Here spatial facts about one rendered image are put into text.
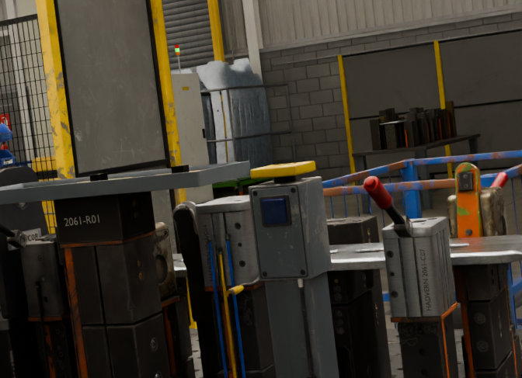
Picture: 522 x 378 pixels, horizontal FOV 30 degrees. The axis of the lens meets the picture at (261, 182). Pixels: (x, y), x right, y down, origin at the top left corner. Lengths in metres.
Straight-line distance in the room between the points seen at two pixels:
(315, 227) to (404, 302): 0.19
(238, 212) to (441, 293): 0.29
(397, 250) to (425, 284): 0.06
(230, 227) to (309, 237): 0.23
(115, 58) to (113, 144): 0.44
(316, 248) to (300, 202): 0.06
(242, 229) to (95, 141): 3.50
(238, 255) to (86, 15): 3.61
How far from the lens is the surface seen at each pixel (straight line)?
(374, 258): 1.39
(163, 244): 1.47
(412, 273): 1.25
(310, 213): 1.13
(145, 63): 5.22
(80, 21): 4.82
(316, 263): 1.13
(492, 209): 1.57
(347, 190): 3.42
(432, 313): 1.26
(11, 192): 1.28
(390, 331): 2.27
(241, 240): 1.33
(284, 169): 1.12
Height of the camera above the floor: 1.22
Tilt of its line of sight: 4 degrees down
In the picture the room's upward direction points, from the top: 7 degrees counter-clockwise
